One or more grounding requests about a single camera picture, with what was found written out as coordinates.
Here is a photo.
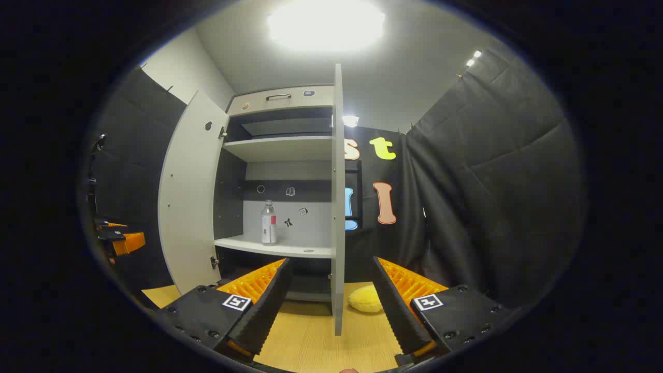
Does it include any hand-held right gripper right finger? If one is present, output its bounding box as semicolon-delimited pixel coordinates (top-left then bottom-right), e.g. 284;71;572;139
372;256;511;367

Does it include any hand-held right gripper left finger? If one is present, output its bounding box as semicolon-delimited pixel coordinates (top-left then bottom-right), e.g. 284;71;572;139
158;257;292;363

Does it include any grey cabinet door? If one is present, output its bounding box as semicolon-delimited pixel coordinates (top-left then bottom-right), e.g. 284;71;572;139
330;64;347;336
158;90;230;295

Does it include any clear bottle with pink label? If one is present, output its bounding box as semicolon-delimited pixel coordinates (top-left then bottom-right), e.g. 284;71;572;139
261;200;278;246

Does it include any grey cabinet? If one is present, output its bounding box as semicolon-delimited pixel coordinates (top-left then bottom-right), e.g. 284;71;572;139
212;84;336;317

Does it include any yellow plush toy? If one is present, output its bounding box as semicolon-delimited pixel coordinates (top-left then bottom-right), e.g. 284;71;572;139
347;284;385;313

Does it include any large ceiling light panel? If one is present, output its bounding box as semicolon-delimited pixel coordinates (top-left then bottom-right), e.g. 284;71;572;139
267;0;386;53

